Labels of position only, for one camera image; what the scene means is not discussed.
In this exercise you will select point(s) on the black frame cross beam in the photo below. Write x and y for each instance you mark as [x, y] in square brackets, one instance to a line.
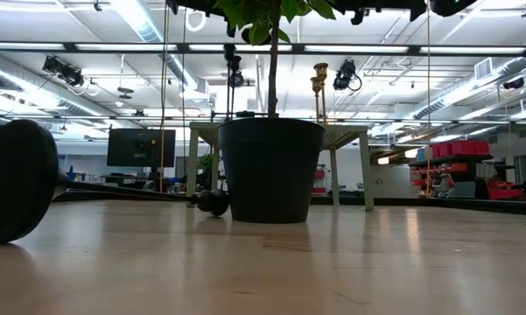
[70, 46]

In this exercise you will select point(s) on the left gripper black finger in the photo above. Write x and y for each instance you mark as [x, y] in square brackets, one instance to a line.
[245, 36]

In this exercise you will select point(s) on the black monitor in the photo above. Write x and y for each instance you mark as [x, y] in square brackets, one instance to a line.
[140, 146]

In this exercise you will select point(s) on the black table edge rail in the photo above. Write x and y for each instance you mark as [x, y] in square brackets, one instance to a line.
[464, 205]

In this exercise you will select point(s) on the green leafy potted tree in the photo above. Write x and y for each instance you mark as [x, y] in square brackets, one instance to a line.
[272, 79]

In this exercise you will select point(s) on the gold candlestick holder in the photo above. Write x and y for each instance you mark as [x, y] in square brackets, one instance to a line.
[320, 69]
[316, 83]

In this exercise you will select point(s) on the silver ventilation duct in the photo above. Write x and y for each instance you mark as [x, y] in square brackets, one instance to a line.
[507, 70]

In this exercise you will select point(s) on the black ceiling camera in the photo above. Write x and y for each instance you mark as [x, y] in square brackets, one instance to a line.
[514, 83]
[345, 74]
[65, 72]
[240, 81]

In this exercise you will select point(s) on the white background table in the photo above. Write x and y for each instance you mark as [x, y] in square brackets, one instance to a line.
[345, 129]

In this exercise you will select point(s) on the shelf with red bins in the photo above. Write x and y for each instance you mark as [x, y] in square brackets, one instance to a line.
[459, 149]

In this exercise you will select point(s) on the black plant pot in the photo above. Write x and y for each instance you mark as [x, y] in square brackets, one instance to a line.
[271, 170]

